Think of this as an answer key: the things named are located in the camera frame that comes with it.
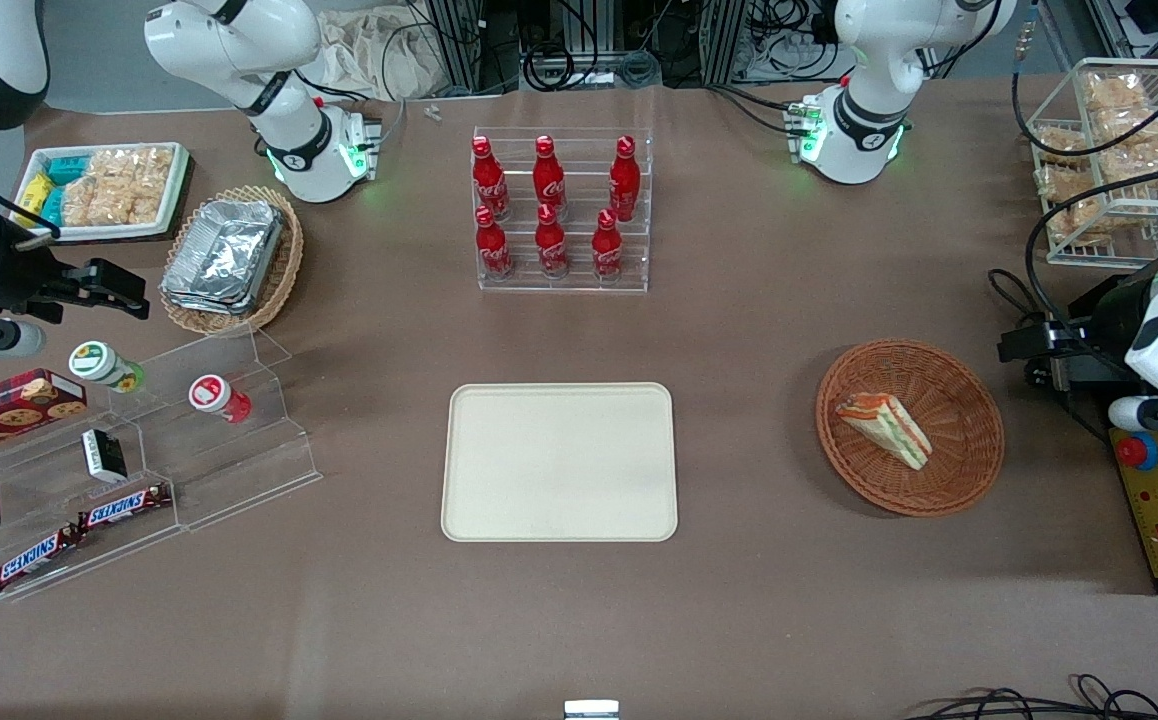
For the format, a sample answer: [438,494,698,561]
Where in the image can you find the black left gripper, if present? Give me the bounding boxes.
[998,270,1156,394]

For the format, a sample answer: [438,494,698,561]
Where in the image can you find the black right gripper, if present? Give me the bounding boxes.
[0,232,151,325]

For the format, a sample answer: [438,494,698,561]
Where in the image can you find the triangular sandwich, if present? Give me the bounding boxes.
[834,392,934,472]

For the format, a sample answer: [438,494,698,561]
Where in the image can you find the white snack tray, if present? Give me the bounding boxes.
[13,142,191,244]

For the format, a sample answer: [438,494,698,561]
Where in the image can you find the aluminium foil tray stack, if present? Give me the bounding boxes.
[160,199,286,317]

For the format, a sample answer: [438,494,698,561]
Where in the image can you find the round brown wicker basket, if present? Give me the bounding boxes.
[815,340,1006,518]

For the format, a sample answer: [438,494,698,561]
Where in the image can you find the oval tan wicker basket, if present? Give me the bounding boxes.
[158,185,305,337]

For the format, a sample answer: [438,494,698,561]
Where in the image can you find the cream rectangular tray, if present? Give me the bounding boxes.
[441,382,679,543]

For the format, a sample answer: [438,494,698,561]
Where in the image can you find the green lid cup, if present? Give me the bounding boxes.
[68,340,146,394]

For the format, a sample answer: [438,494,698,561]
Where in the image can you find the clear rice cracker packet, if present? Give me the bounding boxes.
[89,147,176,225]
[60,176,120,228]

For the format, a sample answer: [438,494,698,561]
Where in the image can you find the yellow snack pack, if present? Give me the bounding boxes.
[16,171,56,217]

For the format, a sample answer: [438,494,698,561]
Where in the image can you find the crispy snack packet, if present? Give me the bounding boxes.
[1044,198,1142,248]
[1094,106,1158,183]
[1082,72,1152,114]
[1037,165,1102,203]
[1034,124,1092,167]

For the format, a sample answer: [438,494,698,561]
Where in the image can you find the red lid cup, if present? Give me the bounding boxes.
[188,373,253,425]

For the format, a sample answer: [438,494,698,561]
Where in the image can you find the red cookie box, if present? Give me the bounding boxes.
[0,368,89,464]

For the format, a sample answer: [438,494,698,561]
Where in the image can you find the clear acrylic stepped shelf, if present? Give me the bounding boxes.
[0,324,324,603]

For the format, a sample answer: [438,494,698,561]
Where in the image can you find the snickers bar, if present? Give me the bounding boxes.
[0,524,86,592]
[76,482,173,532]

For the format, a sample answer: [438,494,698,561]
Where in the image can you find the beige cloth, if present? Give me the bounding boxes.
[313,8,462,102]

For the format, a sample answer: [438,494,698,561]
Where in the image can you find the red cola bottle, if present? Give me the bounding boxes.
[471,136,511,222]
[474,206,516,282]
[608,136,643,223]
[533,135,569,217]
[534,204,571,280]
[591,209,626,284]

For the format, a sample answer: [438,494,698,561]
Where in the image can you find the clear acrylic bottle rack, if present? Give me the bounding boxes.
[471,126,655,295]

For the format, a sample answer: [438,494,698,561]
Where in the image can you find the black floor cables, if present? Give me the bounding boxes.
[901,673,1158,720]

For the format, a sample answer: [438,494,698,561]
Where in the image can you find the aluminium frame post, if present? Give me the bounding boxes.
[702,0,748,87]
[427,0,487,93]

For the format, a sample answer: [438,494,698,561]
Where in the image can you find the black coiled cable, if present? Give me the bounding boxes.
[522,42,582,93]

